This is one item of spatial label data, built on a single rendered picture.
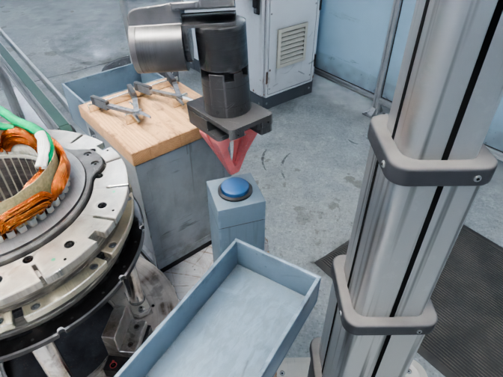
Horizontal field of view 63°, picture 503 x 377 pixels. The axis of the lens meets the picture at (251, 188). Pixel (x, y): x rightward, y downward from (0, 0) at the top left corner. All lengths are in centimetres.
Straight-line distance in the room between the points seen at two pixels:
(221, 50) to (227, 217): 23
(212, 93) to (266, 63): 231
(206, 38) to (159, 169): 28
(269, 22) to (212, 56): 225
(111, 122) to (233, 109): 29
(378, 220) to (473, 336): 137
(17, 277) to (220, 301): 20
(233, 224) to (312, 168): 183
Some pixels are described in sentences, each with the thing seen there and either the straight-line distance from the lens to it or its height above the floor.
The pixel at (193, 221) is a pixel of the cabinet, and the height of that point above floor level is 87.
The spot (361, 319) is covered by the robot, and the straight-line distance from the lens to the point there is 61.
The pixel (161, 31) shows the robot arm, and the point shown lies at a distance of 48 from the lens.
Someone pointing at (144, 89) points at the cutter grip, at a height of 109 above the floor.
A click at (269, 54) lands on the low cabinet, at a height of 40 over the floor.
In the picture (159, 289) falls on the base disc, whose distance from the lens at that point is 78.
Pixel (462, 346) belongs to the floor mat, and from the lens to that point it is 179.
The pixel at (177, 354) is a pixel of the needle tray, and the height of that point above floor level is 102.
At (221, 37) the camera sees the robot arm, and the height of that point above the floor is 126.
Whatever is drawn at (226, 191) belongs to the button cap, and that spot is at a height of 104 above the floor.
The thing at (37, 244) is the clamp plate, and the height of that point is 110.
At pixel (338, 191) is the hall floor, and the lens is 226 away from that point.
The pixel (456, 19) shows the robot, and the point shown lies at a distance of 39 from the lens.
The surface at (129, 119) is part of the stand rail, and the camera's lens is 71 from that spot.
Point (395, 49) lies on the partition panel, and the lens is 281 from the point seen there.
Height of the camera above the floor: 141
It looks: 39 degrees down
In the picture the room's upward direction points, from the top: straight up
